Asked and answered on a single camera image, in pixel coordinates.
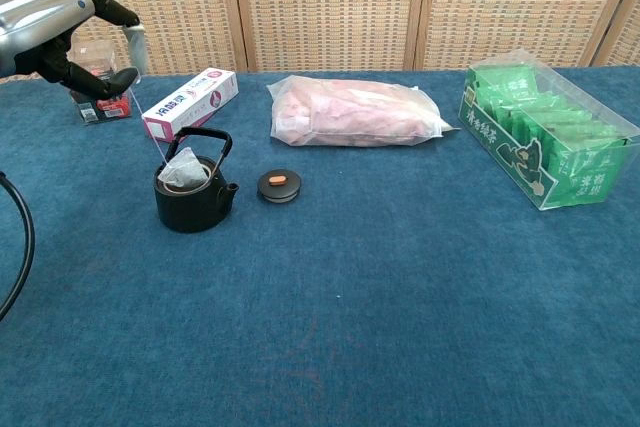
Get black teapot lid orange knob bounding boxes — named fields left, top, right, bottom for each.
left=256, top=167, right=303, bottom=205

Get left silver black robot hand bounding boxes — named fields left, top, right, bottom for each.
left=0, top=0, right=150, bottom=101

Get pyramid tea bag with string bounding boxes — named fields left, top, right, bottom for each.
left=128, top=74, right=214, bottom=191

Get clear box green tea packets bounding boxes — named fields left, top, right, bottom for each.
left=457, top=48, right=640, bottom=212

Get frosted bag of pink items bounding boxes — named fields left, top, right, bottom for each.
left=266, top=74, right=462, bottom=148

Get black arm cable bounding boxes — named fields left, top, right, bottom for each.
left=0, top=171, right=36, bottom=323

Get clear box red black items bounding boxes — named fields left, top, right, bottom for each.
left=67, top=40, right=134, bottom=126

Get black cast iron teapot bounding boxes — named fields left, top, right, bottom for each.
left=153, top=126, right=240, bottom=234

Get white pink toothpaste box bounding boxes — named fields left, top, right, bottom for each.
left=141, top=67, right=239, bottom=143

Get blue table cloth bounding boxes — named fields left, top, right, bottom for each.
left=0, top=66, right=640, bottom=427

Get woven wicker folding screen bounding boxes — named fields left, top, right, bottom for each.
left=0, top=0, right=640, bottom=84

